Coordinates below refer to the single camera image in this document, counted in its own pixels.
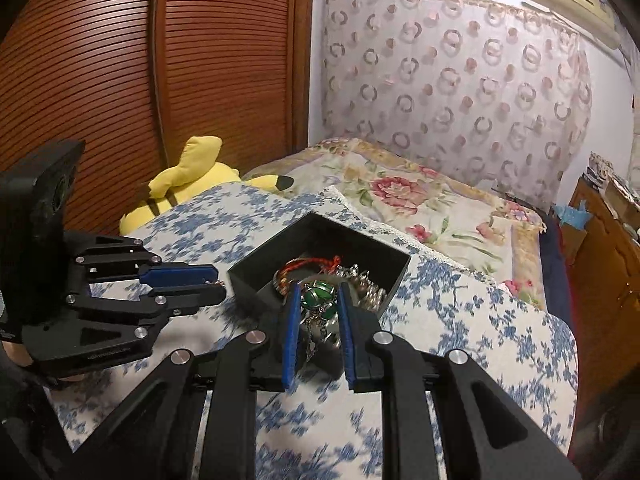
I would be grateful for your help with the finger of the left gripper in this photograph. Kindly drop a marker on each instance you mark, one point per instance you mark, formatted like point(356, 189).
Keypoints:
point(171, 275)
point(189, 299)

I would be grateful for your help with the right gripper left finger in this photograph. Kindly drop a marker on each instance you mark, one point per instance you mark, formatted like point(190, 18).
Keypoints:
point(195, 416)

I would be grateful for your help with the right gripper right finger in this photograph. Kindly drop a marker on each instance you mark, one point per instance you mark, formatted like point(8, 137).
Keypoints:
point(443, 416)

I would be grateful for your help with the black jewelry box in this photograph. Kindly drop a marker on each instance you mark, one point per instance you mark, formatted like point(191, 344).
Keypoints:
point(318, 290)

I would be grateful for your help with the blue floral white cloth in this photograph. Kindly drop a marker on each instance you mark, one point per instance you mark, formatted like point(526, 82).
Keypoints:
point(319, 428)

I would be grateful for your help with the yellow pikachu plush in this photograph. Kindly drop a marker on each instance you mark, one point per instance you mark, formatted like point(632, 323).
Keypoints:
point(197, 171)

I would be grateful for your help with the wooden side cabinet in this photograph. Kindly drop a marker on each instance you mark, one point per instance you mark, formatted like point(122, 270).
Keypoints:
point(604, 278)

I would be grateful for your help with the blue paper bag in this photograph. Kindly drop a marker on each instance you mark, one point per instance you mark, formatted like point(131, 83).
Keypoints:
point(577, 218)

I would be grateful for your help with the pink circle patterned curtain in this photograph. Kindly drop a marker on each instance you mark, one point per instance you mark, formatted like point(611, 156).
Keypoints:
point(493, 96)

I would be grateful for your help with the black phone camera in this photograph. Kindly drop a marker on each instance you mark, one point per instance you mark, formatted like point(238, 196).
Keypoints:
point(34, 192)

